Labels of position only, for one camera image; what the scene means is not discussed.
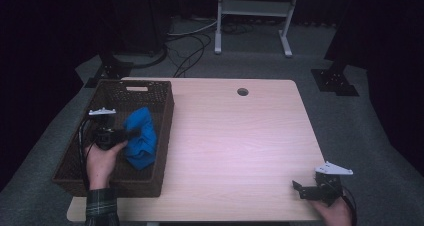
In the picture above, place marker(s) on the person's left hand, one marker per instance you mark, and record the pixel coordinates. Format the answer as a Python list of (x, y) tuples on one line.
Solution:
[(100, 166)]

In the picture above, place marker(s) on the black stand base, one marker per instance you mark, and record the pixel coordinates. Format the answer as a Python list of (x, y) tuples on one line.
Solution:
[(111, 69), (333, 81)]

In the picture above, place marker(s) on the blue printed t-shirt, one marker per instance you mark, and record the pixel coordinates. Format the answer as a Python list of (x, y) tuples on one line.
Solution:
[(141, 146)]

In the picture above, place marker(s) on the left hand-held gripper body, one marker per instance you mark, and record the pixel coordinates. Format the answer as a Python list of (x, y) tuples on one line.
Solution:
[(106, 137)]

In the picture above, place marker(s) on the brown wicker basket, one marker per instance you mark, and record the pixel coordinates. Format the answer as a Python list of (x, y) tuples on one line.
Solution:
[(150, 186)]

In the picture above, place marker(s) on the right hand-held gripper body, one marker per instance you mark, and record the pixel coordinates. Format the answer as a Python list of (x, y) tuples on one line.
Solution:
[(328, 189)]

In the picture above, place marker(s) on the person's right hand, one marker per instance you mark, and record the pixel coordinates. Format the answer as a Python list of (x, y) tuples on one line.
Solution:
[(335, 216)]

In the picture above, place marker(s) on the white metal stand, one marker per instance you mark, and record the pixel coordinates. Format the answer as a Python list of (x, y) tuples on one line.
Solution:
[(253, 7)]

